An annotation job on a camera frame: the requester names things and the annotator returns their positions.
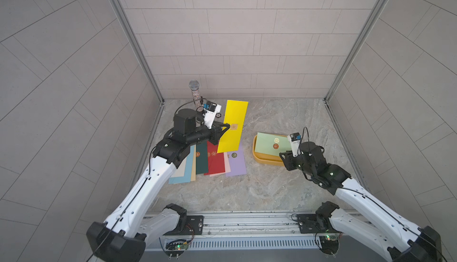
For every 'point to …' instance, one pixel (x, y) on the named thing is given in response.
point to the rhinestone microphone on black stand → (194, 86)
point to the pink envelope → (227, 165)
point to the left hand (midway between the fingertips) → (231, 126)
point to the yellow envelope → (235, 115)
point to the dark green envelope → (202, 161)
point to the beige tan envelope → (193, 171)
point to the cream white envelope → (180, 171)
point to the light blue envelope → (187, 175)
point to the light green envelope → (272, 144)
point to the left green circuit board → (175, 247)
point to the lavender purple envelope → (237, 161)
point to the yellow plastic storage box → (265, 158)
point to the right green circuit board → (329, 243)
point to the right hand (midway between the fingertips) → (281, 153)
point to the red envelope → (215, 160)
